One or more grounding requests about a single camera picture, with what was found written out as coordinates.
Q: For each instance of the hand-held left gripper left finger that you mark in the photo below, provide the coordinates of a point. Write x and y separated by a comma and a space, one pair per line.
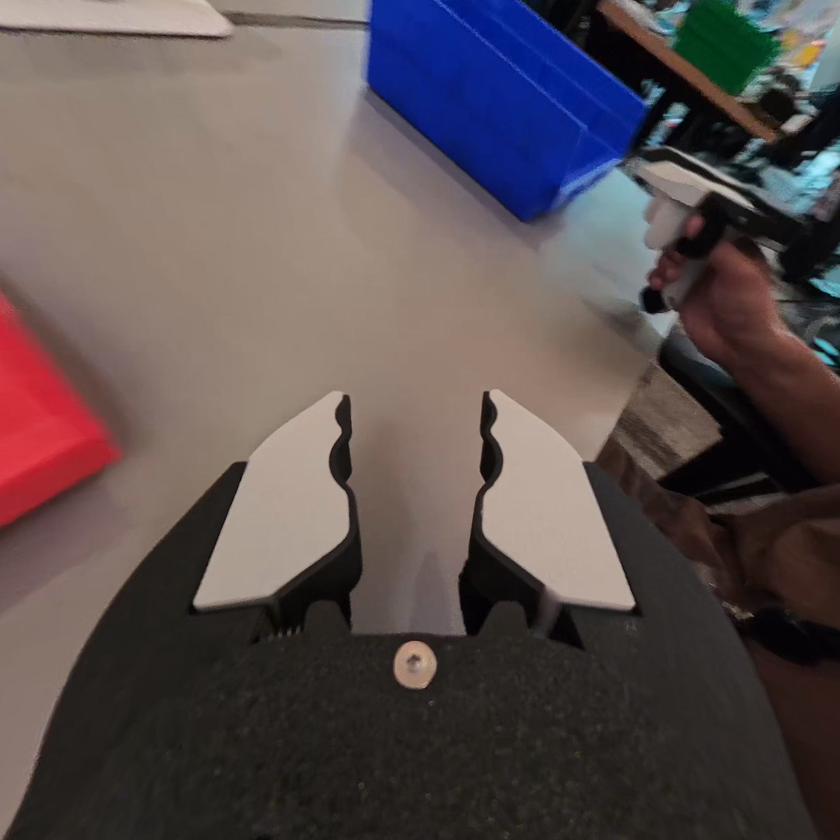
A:
278, 519

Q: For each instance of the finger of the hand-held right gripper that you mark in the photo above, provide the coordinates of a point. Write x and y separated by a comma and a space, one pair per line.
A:
689, 184

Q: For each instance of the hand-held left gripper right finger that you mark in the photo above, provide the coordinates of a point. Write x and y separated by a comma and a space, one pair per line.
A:
551, 519

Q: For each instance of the blue plastic bin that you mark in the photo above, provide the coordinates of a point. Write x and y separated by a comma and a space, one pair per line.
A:
499, 105

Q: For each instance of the red plastic bin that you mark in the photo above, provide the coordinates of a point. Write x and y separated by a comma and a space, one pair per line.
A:
40, 420

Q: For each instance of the person's right forearm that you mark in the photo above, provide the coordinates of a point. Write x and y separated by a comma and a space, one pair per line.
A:
801, 400

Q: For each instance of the grey desk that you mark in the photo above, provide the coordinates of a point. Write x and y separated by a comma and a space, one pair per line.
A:
236, 263

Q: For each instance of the person's right hand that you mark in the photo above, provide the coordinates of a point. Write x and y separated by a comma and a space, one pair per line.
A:
729, 309

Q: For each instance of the wooden table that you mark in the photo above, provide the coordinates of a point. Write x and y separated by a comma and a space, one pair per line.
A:
683, 72

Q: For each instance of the green plastic bin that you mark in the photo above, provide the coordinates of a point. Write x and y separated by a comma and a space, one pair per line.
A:
722, 40

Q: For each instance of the black office chair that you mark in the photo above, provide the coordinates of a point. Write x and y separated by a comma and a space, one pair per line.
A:
729, 420

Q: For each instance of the person's brown clothing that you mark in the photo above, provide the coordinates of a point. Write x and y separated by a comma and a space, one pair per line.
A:
775, 565

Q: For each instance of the white board stand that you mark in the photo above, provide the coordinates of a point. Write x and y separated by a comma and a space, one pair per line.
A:
118, 13

